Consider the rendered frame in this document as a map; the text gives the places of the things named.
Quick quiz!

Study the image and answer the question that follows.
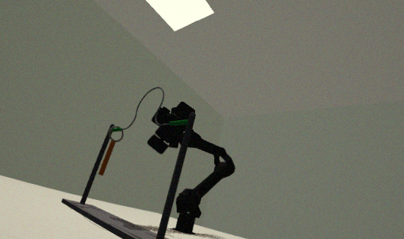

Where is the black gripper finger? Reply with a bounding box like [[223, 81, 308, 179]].
[[169, 110, 187, 121], [155, 125, 174, 143]]

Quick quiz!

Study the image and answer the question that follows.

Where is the orange rod with grey top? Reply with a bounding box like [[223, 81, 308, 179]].
[[98, 126, 124, 175]]

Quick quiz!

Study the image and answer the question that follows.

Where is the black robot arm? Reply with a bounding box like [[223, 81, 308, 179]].
[[156, 106, 236, 234]]

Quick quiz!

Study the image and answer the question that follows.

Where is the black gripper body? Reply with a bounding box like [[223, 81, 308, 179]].
[[148, 102, 195, 154]]

